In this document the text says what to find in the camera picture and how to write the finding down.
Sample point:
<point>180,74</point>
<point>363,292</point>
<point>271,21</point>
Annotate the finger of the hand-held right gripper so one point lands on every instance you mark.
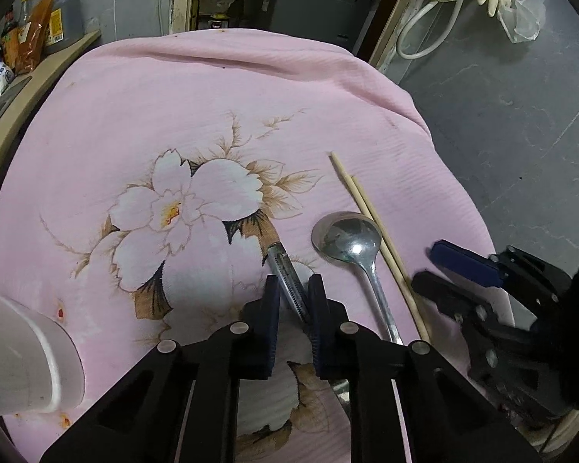
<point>463,260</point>
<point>444,294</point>

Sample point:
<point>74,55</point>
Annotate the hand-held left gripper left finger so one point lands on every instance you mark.
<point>270,333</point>

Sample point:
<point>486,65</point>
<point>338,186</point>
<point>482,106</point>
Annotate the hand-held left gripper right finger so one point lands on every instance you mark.
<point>321,342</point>

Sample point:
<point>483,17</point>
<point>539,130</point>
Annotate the metal table knife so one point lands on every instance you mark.
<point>284,275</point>

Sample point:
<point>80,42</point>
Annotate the metal spoon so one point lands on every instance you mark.
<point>347,241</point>

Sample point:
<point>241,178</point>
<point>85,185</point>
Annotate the pale bamboo chopstick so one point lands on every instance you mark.
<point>362,197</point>
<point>340,168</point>

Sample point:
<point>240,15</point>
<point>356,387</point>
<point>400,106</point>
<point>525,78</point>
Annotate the white plastic utensil holder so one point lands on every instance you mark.
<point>24,357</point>

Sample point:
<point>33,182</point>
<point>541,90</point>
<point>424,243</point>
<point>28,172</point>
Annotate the pink floral blanket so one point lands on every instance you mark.
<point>173,106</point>

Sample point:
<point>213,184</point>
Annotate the white mesh bag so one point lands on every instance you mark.
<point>526,14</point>

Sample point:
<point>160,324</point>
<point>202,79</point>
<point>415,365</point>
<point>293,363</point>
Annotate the grey metal cabinet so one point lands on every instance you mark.
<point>309,9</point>

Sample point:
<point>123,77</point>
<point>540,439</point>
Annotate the orange spice bag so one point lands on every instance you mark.
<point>36,38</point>

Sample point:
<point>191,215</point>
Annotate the plastic cooking oil jug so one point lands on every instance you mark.
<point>62,7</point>

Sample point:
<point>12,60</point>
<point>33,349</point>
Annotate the red capped sauce bottle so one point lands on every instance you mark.
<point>8,33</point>

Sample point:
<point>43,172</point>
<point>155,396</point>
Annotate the clear bottle yellow cap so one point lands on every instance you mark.
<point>24,9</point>

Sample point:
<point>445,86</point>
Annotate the worn wooden door frame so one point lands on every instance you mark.
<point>181,0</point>

